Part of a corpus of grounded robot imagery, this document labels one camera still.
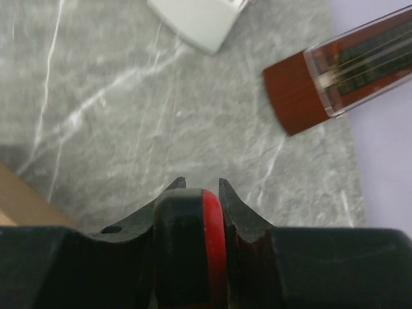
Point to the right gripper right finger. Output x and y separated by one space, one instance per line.
308 267

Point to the white metronome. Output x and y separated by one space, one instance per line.
204 24

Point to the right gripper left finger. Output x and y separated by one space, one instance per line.
60 267

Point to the red black utility knife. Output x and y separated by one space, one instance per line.
190 258

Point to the brown wooden metronome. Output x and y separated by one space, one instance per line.
330 78

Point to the brown cardboard express box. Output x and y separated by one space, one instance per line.
23 206

